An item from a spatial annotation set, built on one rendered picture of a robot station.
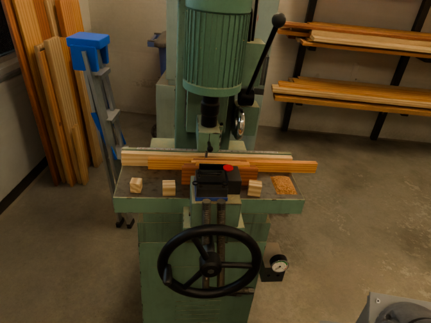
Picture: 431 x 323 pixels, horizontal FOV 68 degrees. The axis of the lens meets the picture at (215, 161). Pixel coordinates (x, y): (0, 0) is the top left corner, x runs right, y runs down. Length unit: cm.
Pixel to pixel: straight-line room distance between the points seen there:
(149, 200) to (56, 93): 147
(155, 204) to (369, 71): 301
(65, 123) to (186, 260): 151
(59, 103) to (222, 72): 161
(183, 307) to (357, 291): 110
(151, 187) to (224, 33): 51
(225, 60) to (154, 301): 93
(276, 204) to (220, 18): 57
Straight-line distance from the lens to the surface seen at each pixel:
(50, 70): 229
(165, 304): 137
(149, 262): 119
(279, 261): 114
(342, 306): 202
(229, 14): 86
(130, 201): 100
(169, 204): 100
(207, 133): 99
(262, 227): 110
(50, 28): 261
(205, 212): 88
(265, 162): 113
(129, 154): 111
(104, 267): 201
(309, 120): 369
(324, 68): 352
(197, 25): 88
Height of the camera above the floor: 152
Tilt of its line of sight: 32 degrees down
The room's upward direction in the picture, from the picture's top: 6 degrees clockwise
